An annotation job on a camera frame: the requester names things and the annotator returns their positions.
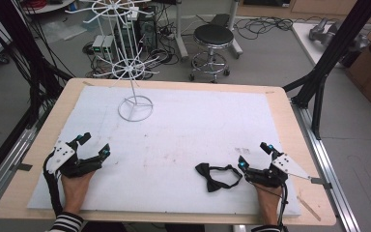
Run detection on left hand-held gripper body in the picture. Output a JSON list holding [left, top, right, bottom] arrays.
[[45, 137, 104, 179]]

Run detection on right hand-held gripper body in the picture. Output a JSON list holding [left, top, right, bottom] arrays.
[[243, 152, 312, 189]]

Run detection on black bow tie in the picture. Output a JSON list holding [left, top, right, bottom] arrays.
[[194, 162, 244, 193]]

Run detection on person's right hand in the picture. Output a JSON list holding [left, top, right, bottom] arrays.
[[253, 183, 284, 227]]

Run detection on person's left hand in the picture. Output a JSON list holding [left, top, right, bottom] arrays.
[[60, 169, 97, 216]]

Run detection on black tape piece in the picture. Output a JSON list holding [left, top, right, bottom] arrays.
[[14, 162, 34, 172]]

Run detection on grey tape piece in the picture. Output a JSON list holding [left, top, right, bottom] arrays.
[[310, 176, 333, 190]]

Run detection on white foam mat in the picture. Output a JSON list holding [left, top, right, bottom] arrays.
[[26, 84, 302, 218]]

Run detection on white electronics boxes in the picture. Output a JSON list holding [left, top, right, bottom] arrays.
[[91, 34, 116, 63]]

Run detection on black computer tower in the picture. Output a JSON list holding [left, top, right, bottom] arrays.
[[134, 14, 159, 54]]

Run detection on black round stool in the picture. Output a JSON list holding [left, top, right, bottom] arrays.
[[188, 23, 237, 84]]

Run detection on grey robot part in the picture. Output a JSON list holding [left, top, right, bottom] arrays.
[[308, 16, 371, 53]]

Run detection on black foot pedal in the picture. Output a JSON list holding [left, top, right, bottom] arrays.
[[210, 13, 232, 29]]

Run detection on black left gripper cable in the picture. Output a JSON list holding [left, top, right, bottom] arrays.
[[43, 150, 64, 218]]

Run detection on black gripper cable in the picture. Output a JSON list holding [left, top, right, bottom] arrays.
[[43, 150, 64, 218], [276, 181, 290, 232]]

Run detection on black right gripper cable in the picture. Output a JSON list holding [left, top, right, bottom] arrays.
[[276, 181, 290, 232]]

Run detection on aluminium rail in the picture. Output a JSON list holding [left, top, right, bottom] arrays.
[[290, 98, 362, 232], [0, 124, 47, 216]]

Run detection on white wire display rack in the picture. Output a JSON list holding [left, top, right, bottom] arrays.
[[65, 0, 160, 123]]

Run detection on black frame with cables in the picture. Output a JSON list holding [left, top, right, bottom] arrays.
[[0, 0, 75, 131]]

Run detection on black metal frame post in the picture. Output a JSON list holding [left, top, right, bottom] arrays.
[[282, 0, 371, 141]]

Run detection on black floor cables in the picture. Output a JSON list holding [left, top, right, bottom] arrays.
[[233, 14, 295, 42]]

